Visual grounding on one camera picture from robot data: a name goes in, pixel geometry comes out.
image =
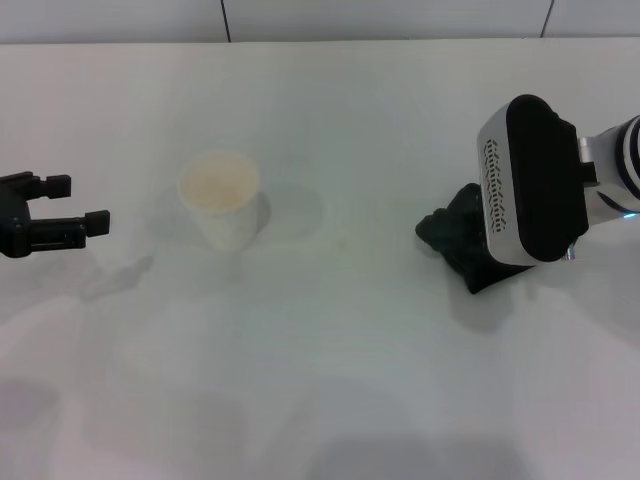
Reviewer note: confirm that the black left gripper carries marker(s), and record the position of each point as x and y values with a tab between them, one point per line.
12	225

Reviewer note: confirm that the white paper cup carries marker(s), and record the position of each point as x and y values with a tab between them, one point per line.
222	220

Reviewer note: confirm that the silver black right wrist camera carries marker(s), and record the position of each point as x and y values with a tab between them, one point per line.
540	175

